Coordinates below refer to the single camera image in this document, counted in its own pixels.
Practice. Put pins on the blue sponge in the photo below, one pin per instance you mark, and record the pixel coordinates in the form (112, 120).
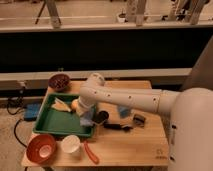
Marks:
(86, 119)

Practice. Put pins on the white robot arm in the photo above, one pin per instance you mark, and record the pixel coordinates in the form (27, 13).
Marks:
(191, 122)

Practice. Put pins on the dark maroon bowl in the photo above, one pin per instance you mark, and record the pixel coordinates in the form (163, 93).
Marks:
(59, 82)

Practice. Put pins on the red plastic bowl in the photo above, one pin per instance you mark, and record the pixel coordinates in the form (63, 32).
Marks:
(41, 148)

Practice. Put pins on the blue cloth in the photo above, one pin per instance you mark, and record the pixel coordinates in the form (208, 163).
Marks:
(123, 111)

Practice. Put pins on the black oval object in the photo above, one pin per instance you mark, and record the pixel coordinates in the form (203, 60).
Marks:
(101, 117)

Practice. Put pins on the yellow apple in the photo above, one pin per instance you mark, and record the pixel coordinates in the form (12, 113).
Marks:
(74, 104)

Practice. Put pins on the small dark box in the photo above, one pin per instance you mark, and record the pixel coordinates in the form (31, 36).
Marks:
(139, 120)

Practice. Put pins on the yellow banana piece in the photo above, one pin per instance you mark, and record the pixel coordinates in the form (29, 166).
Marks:
(60, 105)

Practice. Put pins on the wooden table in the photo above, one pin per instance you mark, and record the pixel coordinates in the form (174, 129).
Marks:
(146, 146)

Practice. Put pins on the green plastic tray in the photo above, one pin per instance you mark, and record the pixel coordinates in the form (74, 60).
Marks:
(60, 123)

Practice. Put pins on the white paper cup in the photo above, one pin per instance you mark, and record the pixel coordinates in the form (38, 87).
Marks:
(71, 144)

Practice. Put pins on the red plastic spoon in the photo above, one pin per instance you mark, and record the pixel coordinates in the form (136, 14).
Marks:
(90, 154)

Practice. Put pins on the blue power box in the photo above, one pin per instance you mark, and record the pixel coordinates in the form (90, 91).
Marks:
(31, 112)

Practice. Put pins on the black handled tool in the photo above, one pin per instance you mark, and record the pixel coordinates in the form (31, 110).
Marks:
(117, 127)

